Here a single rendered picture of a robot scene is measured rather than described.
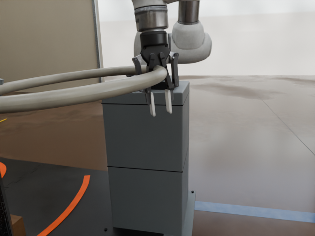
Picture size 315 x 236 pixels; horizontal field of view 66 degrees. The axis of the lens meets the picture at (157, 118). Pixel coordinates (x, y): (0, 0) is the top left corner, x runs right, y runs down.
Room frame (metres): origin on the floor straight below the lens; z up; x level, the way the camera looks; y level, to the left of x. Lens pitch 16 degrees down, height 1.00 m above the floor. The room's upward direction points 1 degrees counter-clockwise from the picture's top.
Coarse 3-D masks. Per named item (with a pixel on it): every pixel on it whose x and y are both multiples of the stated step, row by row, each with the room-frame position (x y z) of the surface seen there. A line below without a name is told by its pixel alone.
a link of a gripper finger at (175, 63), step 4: (176, 52) 0.72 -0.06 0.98; (176, 56) 0.71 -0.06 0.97; (172, 60) 0.72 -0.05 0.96; (176, 60) 0.71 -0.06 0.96; (172, 64) 0.72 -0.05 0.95; (176, 64) 0.71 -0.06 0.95; (172, 68) 0.72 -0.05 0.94; (176, 68) 0.71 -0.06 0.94; (172, 72) 0.72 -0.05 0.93; (176, 72) 0.71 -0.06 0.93; (172, 76) 0.73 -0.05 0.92; (176, 76) 0.71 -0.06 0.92; (172, 80) 0.73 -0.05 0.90; (176, 80) 0.71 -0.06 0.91; (176, 84) 0.71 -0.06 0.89
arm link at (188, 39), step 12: (180, 12) 1.22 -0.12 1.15; (192, 12) 1.20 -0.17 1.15; (180, 24) 1.23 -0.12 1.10; (192, 24) 1.22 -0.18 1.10; (180, 36) 1.22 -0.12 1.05; (192, 36) 1.21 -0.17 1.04; (204, 36) 1.26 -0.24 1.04; (180, 48) 1.24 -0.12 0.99; (192, 48) 1.23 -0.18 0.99; (204, 48) 1.24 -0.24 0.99; (180, 60) 1.26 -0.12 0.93; (192, 60) 1.27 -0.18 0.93
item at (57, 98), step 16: (32, 80) 0.77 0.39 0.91; (48, 80) 0.80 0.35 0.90; (64, 80) 0.83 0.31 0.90; (128, 80) 0.46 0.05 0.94; (144, 80) 0.49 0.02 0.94; (160, 80) 0.54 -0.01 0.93; (0, 96) 0.41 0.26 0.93; (16, 96) 0.40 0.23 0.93; (32, 96) 0.40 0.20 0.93; (48, 96) 0.40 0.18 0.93; (64, 96) 0.40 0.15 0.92; (80, 96) 0.41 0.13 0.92; (96, 96) 0.42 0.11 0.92; (112, 96) 0.44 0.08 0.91; (0, 112) 0.40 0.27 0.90
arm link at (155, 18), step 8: (144, 8) 0.67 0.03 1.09; (152, 8) 0.67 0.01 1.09; (160, 8) 0.67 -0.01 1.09; (136, 16) 0.69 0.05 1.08; (144, 16) 0.67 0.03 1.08; (152, 16) 0.67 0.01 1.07; (160, 16) 0.67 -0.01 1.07; (136, 24) 0.71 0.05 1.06; (144, 24) 0.67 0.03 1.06; (152, 24) 0.67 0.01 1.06; (160, 24) 0.67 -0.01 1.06; (168, 24) 0.70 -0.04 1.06; (144, 32) 0.69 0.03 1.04
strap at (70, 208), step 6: (0, 162) 2.03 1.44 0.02; (0, 168) 1.92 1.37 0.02; (84, 180) 1.68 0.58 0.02; (84, 186) 1.60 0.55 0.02; (78, 192) 1.52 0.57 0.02; (78, 198) 1.45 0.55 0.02; (72, 204) 1.38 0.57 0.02; (66, 210) 1.32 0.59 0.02; (60, 216) 1.26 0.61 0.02; (66, 216) 1.26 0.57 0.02; (54, 222) 1.21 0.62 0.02; (60, 222) 1.21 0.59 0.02; (48, 228) 1.17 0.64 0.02; (54, 228) 1.16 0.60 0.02; (42, 234) 1.12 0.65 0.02
